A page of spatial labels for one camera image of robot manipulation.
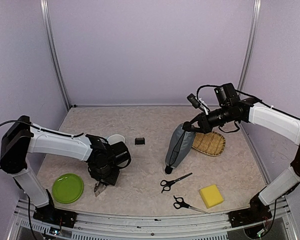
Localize grey zipper pouch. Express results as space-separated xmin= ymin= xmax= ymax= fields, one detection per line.
xmin=164 ymin=123 xmax=196 ymax=175

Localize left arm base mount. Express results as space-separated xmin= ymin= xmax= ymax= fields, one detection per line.
xmin=33 ymin=208 xmax=78 ymax=229

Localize yellow sponge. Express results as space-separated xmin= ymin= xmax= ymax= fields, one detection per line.
xmin=199 ymin=184 xmax=224 ymax=209

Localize black handled scissors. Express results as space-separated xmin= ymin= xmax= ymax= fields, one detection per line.
xmin=173 ymin=195 xmax=209 ymax=214
xmin=160 ymin=172 xmax=193 ymax=193

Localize gold black hair clipper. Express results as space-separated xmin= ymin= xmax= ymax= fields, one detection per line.
xmin=93 ymin=181 xmax=107 ymax=197

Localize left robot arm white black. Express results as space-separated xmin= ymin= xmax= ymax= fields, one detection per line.
xmin=0 ymin=115 xmax=132 ymax=223

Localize light blue cup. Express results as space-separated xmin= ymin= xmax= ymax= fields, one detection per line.
xmin=106 ymin=134 xmax=126 ymax=145

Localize right aluminium corner post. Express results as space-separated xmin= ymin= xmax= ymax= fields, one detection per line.
xmin=237 ymin=0 xmax=262 ymax=91

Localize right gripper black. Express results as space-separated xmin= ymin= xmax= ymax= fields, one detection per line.
xmin=185 ymin=104 xmax=236 ymax=133

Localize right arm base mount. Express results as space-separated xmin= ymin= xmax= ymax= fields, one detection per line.
xmin=228 ymin=208 xmax=272 ymax=228

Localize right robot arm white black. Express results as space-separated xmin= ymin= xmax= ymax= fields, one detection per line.
xmin=182 ymin=83 xmax=300 ymax=222

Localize aluminium front rail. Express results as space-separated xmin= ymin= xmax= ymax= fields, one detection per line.
xmin=4 ymin=198 xmax=300 ymax=240

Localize green plastic plate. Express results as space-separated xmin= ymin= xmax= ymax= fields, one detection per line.
xmin=52 ymin=173 xmax=84 ymax=204

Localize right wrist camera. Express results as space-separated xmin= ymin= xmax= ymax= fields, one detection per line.
xmin=186 ymin=93 xmax=201 ymax=109

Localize black clipper comb guard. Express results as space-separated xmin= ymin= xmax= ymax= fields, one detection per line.
xmin=134 ymin=137 xmax=146 ymax=145

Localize woven bamboo tray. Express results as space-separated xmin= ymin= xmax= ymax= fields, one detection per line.
xmin=192 ymin=131 xmax=226 ymax=157

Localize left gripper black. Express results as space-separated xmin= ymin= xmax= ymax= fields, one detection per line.
xmin=90 ymin=163 xmax=120 ymax=186

